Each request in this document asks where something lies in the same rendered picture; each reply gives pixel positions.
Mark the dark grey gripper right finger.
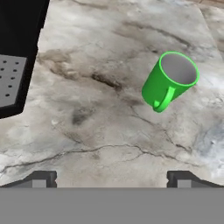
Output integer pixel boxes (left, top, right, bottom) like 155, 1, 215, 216
166, 170, 224, 189

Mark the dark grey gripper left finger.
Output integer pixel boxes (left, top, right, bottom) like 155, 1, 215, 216
1, 170, 58, 189

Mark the green mug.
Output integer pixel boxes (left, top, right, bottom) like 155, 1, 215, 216
141, 51, 200, 114

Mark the black coffee machine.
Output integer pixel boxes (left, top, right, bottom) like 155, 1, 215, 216
0, 0, 51, 120

